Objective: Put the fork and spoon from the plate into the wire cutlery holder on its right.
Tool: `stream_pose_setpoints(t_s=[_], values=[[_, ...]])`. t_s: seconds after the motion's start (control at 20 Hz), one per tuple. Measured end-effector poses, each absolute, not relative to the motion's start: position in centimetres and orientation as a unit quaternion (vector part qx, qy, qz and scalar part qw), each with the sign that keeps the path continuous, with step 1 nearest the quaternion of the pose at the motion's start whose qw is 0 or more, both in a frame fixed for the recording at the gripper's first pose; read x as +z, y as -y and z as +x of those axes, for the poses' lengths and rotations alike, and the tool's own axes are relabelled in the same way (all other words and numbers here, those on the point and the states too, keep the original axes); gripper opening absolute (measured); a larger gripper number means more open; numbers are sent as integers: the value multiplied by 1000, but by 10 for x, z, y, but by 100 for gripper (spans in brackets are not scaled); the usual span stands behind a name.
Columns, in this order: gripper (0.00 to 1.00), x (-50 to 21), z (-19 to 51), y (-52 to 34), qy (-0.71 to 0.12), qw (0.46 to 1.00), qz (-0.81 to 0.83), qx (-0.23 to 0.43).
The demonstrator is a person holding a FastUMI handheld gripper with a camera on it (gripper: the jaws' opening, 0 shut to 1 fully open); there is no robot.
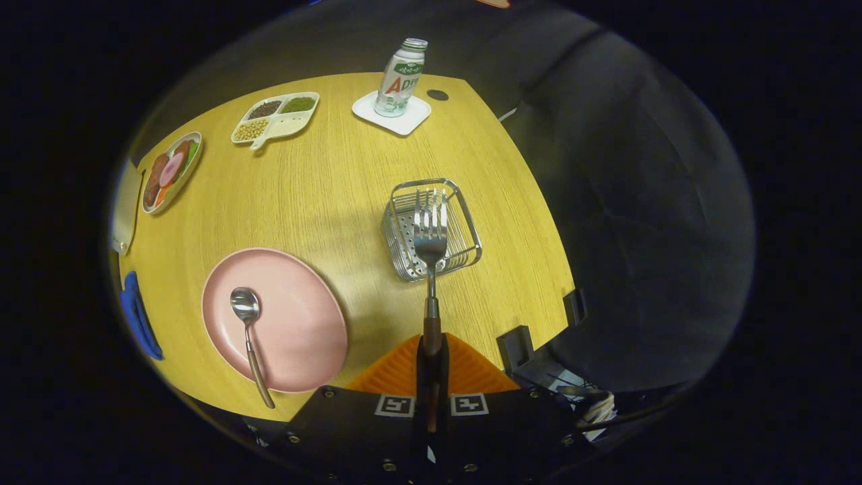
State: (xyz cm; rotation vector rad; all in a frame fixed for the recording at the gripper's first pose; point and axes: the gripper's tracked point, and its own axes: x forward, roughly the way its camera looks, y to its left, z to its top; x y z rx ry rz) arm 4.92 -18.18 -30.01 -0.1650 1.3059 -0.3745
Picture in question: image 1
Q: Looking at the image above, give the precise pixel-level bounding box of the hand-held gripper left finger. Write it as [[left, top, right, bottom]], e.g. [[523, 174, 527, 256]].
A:
[[269, 335, 432, 482]]

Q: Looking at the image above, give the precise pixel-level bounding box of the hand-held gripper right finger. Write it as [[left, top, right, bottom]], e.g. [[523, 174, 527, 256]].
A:
[[431, 333, 593, 482]]

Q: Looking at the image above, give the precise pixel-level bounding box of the wooden handled metal spoon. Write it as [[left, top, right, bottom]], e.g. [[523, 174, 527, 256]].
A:
[[230, 288, 276, 410]]

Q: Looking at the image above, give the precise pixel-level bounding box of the wooden handled metal fork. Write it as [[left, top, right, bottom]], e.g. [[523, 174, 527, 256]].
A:
[[413, 189, 450, 433]]

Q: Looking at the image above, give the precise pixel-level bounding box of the black table clamp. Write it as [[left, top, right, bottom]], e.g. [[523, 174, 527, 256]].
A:
[[563, 288, 588, 327], [496, 325, 536, 371]]

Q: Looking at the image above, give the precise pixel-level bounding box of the pink round plate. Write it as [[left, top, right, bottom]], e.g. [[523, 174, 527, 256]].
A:
[[201, 248, 349, 394]]

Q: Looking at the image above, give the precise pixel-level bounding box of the blue cloth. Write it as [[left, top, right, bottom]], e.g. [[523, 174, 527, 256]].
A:
[[120, 271, 164, 361]]

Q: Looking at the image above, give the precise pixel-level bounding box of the white square coaster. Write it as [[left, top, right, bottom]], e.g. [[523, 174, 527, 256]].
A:
[[352, 91, 432, 137]]

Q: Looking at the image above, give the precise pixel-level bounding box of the white toaster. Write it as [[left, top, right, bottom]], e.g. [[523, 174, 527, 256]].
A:
[[111, 158, 143, 257]]

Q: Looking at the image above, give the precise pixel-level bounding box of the divided tray of beans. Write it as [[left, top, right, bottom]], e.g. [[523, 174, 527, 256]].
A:
[[231, 92, 321, 151]]

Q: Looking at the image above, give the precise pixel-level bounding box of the oval plate of food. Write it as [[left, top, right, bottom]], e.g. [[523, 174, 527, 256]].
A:
[[141, 131, 203, 215]]

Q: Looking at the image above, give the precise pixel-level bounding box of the white drink bottle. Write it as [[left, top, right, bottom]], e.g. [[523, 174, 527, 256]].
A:
[[374, 38, 429, 118]]

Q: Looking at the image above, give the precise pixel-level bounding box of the metal wire basket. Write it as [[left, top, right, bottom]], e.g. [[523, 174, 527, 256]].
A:
[[382, 179, 483, 282]]

